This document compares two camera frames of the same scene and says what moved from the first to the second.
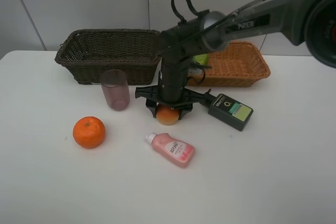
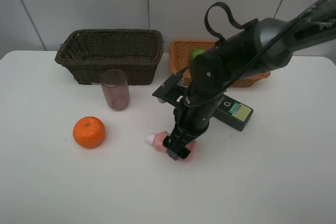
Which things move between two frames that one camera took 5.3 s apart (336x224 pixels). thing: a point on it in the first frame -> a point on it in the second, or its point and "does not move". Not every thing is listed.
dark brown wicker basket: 89,52 does not move
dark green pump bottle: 231,112 does not move
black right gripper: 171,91 -> 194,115
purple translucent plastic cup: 114,85 does not move
